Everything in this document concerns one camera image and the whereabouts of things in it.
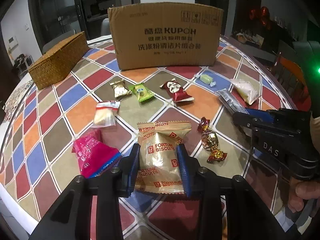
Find grey chair left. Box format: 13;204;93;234
42;29;76;55

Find brown cardboard box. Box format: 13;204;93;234
108;2;223;70

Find floral patterned placemat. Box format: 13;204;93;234
4;80;33;122

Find white wall intercom panel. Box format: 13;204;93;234
8;36;18;49

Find clear red-striped snack bag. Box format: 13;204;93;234
92;101;120;128

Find gold fortune biscuits packet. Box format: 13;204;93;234
135;121;192;194

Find gold small candy packet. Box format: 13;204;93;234
110;80;132;99

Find grey chair right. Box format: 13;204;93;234
101;18;111;36

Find white pastry packet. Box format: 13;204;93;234
231;79;260;105

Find silver clear snack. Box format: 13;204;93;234
214;89;248;115

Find orange wooden chair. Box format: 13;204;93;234
271;52;311;112

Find woven wicker basket box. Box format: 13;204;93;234
28;31;89;90

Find red heart balloons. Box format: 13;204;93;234
249;7;271;29

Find colourful checkered table mat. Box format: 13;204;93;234
1;37;293;239

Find glass sliding door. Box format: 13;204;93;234
38;0;87;42

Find pink snack packet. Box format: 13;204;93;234
72;129;122;179

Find pale green candy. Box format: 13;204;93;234
194;74;216;87

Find red snack packet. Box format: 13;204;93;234
160;79;194;103

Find red gold foil candy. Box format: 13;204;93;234
197;117;227;164

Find white small shelf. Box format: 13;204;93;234
14;54;33;74

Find green snack packet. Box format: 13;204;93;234
129;82;154;102

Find grey side chair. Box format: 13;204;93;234
278;41;319;69

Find right hand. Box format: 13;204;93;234
287;177;320;217

